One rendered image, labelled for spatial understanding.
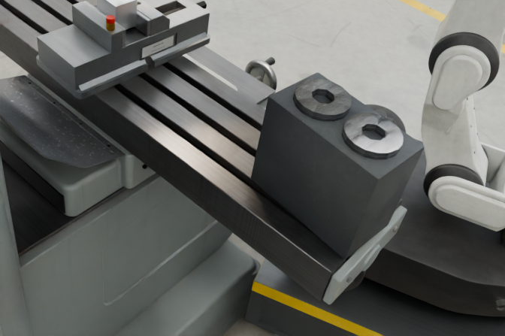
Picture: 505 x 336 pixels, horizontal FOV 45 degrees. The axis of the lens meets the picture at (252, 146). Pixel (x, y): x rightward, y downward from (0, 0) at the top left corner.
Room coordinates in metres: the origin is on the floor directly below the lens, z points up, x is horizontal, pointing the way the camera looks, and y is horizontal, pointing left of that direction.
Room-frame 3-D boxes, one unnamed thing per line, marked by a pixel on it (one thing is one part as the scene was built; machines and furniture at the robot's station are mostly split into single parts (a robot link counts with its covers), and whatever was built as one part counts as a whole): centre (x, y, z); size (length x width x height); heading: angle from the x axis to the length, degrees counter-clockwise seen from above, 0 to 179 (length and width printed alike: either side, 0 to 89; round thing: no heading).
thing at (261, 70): (1.44, 0.04, 0.63); 0.16 x 0.12 x 0.12; 148
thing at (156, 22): (1.07, 0.28, 1.02); 0.12 x 0.06 x 0.04; 55
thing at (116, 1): (1.02, 0.31, 1.04); 0.06 x 0.05 x 0.06; 55
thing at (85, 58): (1.05, 0.30, 0.99); 0.35 x 0.15 x 0.11; 145
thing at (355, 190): (0.73, -0.13, 1.03); 0.22 x 0.12 x 0.20; 52
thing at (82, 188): (1.02, 0.30, 0.79); 0.50 x 0.35 x 0.12; 148
